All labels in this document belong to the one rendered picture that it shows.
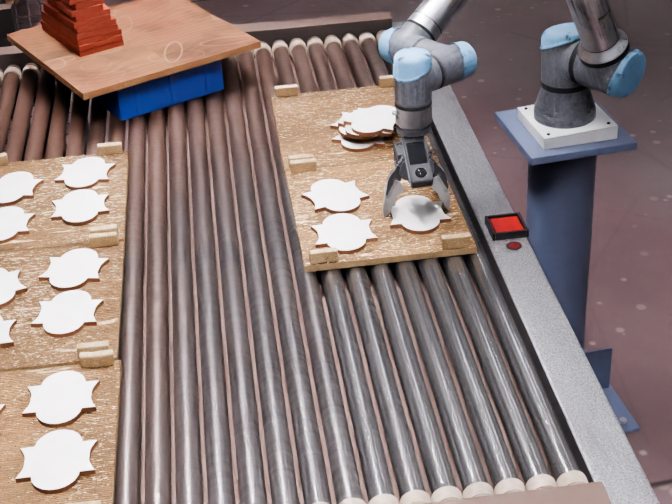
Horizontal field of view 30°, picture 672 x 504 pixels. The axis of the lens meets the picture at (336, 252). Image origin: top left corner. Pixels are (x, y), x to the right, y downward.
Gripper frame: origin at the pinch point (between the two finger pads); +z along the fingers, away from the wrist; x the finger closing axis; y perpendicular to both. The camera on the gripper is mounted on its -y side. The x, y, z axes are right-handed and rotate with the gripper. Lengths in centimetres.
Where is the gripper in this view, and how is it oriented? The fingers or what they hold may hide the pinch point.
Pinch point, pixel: (417, 214)
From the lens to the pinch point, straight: 260.5
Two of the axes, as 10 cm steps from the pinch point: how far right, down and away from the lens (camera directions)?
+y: -1.3, -5.0, 8.6
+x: -9.9, 1.1, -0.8
